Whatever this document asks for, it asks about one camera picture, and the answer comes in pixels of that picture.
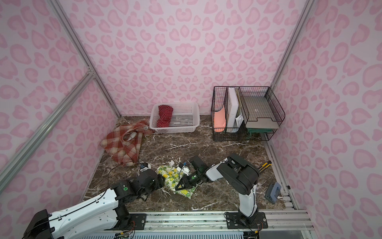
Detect lemon print skirt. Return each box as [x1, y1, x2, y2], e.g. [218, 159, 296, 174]
[156, 165, 196, 199]

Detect red polka dot skirt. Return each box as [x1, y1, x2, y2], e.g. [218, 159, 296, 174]
[157, 105, 174, 127]

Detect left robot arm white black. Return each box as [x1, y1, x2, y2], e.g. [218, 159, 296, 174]
[22, 169, 165, 239]

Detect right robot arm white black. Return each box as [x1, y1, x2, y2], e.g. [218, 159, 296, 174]
[175, 153, 260, 219]

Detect red plaid skirt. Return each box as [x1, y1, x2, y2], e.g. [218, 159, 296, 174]
[100, 119, 153, 167]

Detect white plastic basket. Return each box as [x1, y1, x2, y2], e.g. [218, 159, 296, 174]
[149, 102, 200, 133]

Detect pink folder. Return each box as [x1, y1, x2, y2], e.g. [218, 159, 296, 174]
[213, 106, 226, 132]

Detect yellow black utility knife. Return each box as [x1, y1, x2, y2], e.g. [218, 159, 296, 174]
[258, 160, 272, 173]

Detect green book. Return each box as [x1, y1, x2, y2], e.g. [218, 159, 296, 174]
[247, 128, 274, 134]

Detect white envelope papers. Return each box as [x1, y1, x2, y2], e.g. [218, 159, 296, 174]
[235, 115, 244, 128]

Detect grey blue stapler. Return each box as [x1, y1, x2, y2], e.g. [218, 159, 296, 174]
[265, 182, 282, 204]

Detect white binder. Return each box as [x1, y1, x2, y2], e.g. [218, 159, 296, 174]
[226, 88, 239, 133]

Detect grey laptop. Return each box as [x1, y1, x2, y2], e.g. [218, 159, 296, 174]
[241, 96, 281, 129]

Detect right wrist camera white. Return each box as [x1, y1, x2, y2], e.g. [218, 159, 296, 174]
[177, 162, 190, 177]

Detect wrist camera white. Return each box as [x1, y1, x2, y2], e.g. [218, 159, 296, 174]
[177, 162, 190, 177]
[139, 162, 151, 172]

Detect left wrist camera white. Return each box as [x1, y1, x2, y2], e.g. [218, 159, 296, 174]
[139, 162, 151, 172]

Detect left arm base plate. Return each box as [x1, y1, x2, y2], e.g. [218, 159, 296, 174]
[112, 213, 147, 231]

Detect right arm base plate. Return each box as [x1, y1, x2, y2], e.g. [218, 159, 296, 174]
[223, 212, 269, 231]

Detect black wire desk organizer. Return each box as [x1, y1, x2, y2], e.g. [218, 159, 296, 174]
[211, 86, 286, 141]

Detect aluminium front rail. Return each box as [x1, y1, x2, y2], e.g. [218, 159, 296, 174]
[55, 210, 317, 239]

